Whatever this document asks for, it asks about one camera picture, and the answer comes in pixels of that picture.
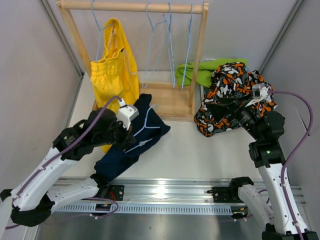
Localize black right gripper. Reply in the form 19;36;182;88
206;93;263;142

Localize camouflage patterned shorts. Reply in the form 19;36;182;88
194;61;274;138

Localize lime green shorts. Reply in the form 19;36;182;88
174;58;249;88

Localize blue hanger of green shorts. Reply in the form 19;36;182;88
162;2;176;89

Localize navy blue shorts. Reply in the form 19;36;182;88
94;93;171;182

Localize blue hanger of navy shorts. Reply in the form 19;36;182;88
124;103;161;153

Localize blue hanger of camouflage shorts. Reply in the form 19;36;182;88
141;2;167;89

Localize yellow shorts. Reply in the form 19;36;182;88
89;17;140;154

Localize blue hanger of yellow shorts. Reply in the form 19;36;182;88
91;0;112;63

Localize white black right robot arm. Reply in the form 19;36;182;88
207;100;319;240

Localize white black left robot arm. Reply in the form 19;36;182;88
0;105;139;230

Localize wooden clothes rack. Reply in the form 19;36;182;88
56;0;210;121

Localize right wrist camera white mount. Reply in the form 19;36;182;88
245;83;272;107

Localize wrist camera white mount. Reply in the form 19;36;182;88
245;83;272;107
116;98;139;131

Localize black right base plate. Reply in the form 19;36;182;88
206;186;243;203

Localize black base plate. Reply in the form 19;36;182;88
98;184;125;201
206;186;243;203

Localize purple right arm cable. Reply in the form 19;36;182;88
267;90;314;240

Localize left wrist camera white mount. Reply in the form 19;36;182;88
116;98;139;131

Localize aluminium mounting rail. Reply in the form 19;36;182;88
49;177;306;206

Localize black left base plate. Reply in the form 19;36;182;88
98;184;125;201

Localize slotted grey cable duct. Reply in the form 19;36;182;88
56;202;248;216

